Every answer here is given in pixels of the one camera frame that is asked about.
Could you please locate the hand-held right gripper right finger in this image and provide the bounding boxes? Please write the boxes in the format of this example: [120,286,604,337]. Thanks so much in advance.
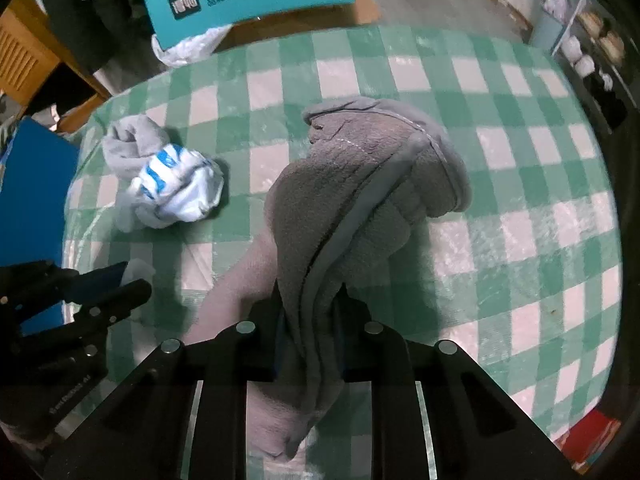
[336,284,576,480]

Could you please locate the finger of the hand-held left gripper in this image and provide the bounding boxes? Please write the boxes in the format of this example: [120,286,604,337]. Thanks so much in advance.
[62,260,132,302]
[75,280,153,332]

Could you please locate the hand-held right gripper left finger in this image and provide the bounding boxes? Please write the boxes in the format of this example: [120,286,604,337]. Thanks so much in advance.
[45,282,283,480]

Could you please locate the blue-rimmed cardboard shoe box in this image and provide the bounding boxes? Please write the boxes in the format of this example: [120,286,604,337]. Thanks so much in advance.
[0,117,81,336]

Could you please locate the grey towel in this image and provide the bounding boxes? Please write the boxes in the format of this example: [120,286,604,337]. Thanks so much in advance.
[187,95,473,463]

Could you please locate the white striped crumpled sock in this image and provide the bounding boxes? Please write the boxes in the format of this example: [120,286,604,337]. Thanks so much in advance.
[117,142,226,231]

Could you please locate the grey sock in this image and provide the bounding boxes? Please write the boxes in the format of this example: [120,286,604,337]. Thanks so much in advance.
[102,115,173,233]

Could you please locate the green checkered tablecloth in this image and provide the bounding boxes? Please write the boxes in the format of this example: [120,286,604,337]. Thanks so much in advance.
[62,25,626,453]

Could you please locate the wooden louvered cabinet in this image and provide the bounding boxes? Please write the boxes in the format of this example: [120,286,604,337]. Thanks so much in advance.
[0,0,113,133]

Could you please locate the white plastic bag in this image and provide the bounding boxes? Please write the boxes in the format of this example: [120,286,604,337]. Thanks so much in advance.
[151,25,233,68]

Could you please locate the red box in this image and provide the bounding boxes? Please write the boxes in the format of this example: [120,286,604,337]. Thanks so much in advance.
[557,407,621,476]

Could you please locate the brown cardboard box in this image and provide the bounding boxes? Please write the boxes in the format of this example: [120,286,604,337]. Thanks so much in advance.
[215,0,381,53]

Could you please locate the group of shoes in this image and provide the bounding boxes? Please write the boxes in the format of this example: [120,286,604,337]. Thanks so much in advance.
[562,7,628,93]

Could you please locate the light blue trash bin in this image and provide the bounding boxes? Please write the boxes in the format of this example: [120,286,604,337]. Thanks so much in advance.
[530,7,571,56]

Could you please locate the shoe rack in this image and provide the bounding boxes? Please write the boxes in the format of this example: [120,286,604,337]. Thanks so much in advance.
[550,0,636,131]

